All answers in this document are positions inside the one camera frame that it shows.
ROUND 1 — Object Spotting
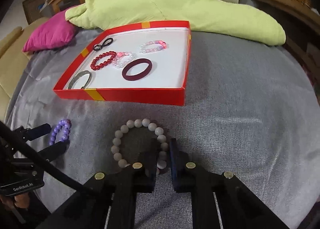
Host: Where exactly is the black cable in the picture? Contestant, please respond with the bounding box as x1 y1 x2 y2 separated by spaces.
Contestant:
0 119 89 194

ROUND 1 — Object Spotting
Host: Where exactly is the red beaded bracelet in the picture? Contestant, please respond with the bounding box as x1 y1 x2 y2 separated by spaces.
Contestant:
90 50 118 72

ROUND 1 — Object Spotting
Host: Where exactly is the grey bed blanket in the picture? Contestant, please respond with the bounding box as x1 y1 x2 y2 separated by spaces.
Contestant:
5 30 319 228

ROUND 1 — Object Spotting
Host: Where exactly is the beige leather sofa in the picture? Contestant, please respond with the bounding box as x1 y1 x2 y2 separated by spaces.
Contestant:
0 17 48 121

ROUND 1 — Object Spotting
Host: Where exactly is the black hair tie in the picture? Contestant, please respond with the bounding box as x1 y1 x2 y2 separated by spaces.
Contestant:
93 37 114 52

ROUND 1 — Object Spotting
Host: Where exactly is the pale pink beaded bracelet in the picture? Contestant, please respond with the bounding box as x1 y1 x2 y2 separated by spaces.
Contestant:
112 51 136 69

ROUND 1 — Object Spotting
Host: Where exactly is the light green folded duvet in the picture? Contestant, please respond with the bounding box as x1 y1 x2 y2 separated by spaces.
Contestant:
65 0 286 46

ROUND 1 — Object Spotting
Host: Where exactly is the maroon bangle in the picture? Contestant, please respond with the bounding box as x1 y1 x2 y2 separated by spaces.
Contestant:
122 58 153 81

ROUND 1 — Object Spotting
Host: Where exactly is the magenta pillow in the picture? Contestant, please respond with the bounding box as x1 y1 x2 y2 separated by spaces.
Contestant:
22 10 76 53

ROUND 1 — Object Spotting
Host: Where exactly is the purple beaded bracelet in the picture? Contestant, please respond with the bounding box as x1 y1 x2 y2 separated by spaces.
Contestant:
49 118 72 147

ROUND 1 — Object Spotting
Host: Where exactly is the clear pink beaded bracelet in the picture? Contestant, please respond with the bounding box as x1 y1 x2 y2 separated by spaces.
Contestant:
139 39 169 54

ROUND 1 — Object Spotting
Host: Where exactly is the left hand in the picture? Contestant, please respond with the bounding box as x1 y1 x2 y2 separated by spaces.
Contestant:
1 193 30 210

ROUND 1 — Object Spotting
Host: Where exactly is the white large beaded bracelet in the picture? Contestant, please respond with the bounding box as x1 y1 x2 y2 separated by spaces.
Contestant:
110 118 169 170

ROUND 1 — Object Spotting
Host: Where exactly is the wooden shelf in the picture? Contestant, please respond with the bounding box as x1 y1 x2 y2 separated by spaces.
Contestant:
252 0 319 83

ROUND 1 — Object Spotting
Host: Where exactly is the red shallow box tray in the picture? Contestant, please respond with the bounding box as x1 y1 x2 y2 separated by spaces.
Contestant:
53 21 191 106

